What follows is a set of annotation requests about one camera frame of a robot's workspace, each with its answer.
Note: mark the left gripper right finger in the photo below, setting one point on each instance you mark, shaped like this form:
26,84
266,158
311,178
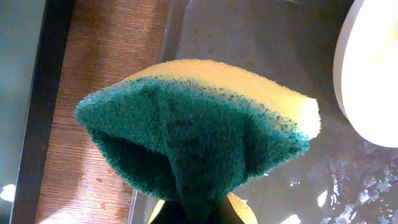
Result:
225,214

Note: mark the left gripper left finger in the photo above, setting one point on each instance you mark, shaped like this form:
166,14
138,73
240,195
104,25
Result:
166,212

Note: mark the green and yellow sponge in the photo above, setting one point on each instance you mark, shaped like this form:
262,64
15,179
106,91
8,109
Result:
191,131

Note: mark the brown serving tray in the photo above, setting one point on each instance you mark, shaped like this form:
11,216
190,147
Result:
342,178

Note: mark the black rectangular water tray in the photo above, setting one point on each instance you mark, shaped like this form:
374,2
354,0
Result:
34,35

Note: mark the white plate at back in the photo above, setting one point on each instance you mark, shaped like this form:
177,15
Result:
365,70

